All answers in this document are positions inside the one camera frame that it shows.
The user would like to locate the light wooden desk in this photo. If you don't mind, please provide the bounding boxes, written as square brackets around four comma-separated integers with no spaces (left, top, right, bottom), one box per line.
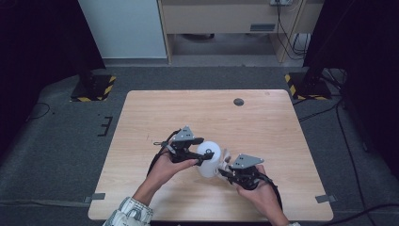
[156,0,326,65]

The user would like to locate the right hand-held gripper cable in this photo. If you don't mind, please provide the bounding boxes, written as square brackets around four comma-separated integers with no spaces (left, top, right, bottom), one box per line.
[257,171,284,212]

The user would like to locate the person's left hand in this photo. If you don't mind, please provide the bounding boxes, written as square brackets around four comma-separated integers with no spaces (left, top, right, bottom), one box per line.
[146,152,200,197]

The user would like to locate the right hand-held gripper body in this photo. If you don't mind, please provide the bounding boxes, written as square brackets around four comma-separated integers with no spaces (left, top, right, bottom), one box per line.
[228,153,265,192]

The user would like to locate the thin black floor cable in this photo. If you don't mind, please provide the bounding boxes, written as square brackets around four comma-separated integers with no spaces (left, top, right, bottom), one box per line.
[25,102,52,122]

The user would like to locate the person's right hand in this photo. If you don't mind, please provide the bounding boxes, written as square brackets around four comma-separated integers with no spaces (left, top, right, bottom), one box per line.
[234,164,284,222]

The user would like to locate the striped black stand base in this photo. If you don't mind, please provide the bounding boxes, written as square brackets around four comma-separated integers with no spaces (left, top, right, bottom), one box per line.
[284,72,333,102]
[70,73,118,103]

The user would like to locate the hanging black cables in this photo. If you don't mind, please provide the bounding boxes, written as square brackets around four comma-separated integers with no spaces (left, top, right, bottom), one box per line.
[275,0,312,61]

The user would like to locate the white power strip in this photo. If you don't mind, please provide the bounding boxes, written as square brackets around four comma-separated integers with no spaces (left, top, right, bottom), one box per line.
[269,0,295,7]

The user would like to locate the white cabinet panel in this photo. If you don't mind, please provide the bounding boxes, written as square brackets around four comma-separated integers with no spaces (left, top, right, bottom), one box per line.
[77,0,168,60]

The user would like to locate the grey floor tape piece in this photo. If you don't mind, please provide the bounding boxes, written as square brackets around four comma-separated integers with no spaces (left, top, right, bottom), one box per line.
[314,194,339,204]
[83,192,107,204]

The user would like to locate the black curtain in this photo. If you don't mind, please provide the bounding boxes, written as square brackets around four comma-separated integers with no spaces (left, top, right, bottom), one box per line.
[302,0,399,182]
[0,0,106,164]

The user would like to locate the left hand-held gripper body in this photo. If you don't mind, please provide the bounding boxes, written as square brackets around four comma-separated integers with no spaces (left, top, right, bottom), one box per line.
[167,125,198,165]

